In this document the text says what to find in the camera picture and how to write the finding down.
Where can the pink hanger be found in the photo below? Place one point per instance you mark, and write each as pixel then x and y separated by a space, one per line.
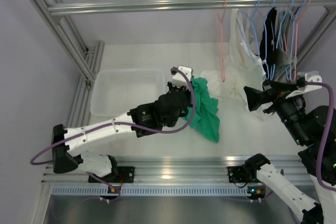
pixel 219 33
pixel 290 13

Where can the slotted cable duct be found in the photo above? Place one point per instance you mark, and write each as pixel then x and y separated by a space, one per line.
pixel 130 190

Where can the green tank top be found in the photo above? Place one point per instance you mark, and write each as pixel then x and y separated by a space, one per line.
pixel 205 120

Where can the blue hanger with grey top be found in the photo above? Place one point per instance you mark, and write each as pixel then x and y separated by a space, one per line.
pixel 287 37

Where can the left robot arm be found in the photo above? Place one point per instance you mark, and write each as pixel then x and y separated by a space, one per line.
pixel 72 146

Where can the black tank top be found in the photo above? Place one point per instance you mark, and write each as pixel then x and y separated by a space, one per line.
pixel 270 40

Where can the blue hanger with black top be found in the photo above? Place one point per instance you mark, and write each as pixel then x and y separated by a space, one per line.
pixel 267 37

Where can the aluminium hanging rail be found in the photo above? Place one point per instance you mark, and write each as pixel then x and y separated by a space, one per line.
pixel 172 5

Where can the grey tank top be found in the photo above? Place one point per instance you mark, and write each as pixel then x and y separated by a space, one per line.
pixel 286 64

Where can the white tank top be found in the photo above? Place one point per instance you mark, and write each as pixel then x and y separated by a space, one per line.
pixel 244 59

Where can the light blue hanger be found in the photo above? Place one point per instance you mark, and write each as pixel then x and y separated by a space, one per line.
pixel 250 19

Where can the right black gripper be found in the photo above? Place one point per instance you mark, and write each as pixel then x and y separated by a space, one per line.
pixel 276 94

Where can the left aluminium frame post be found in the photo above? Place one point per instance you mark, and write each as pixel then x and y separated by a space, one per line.
pixel 87 59

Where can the white plastic basket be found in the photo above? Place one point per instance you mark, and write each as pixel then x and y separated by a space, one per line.
pixel 117 91

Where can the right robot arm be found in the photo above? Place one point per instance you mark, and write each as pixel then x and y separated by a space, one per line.
pixel 316 132

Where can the white cloth on table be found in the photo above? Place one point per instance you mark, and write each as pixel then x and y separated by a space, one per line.
pixel 215 84

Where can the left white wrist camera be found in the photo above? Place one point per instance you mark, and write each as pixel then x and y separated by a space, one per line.
pixel 181 75

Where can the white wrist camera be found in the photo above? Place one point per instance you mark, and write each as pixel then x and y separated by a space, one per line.
pixel 181 75
pixel 306 81

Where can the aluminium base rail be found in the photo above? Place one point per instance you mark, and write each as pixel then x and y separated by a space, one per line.
pixel 204 170

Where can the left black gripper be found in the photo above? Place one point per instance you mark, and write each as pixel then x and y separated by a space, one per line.
pixel 189 103

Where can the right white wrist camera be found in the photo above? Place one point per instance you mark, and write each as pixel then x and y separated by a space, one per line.
pixel 306 81

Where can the rightmost blue hanger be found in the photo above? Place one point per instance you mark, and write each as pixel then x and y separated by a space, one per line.
pixel 291 70

